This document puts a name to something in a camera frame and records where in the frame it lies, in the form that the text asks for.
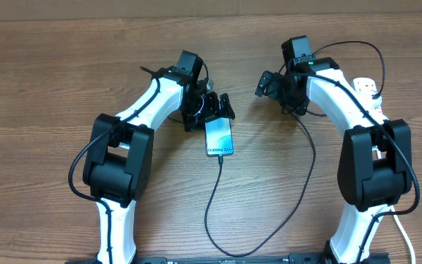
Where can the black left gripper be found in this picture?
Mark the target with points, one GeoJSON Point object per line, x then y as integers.
{"type": "Point", "coordinates": [213, 111]}

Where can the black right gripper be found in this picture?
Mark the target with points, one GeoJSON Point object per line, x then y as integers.
{"type": "Point", "coordinates": [300, 105]}

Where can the Samsung Galaxy smartphone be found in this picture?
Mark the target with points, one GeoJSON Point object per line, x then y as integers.
{"type": "Point", "coordinates": [219, 139]}

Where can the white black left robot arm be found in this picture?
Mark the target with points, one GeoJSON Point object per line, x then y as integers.
{"type": "Point", "coordinates": [119, 153]}

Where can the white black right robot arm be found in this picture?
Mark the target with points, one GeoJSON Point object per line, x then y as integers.
{"type": "Point", "coordinates": [375, 174]}

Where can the white charger plug adapter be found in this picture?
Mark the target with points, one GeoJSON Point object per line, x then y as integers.
{"type": "Point", "coordinates": [375, 100]}

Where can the white power strip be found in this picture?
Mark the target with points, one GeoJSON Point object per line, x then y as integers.
{"type": "Point", "coordinates": [365, 90]}

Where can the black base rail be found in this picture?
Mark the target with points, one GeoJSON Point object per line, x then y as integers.
{"type": "Point", "coordinates": [229, 260]}

